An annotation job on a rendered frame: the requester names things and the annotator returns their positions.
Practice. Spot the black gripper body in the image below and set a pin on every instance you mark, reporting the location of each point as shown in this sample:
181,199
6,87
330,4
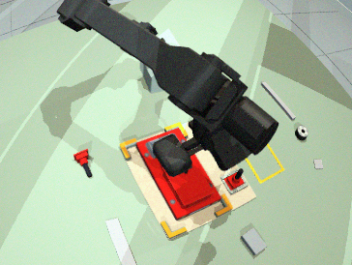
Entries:
175,157

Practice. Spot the white flat bar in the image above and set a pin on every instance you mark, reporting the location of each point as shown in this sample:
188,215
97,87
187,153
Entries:
121,244

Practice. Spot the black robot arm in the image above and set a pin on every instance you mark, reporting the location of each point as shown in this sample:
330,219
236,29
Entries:
193,81

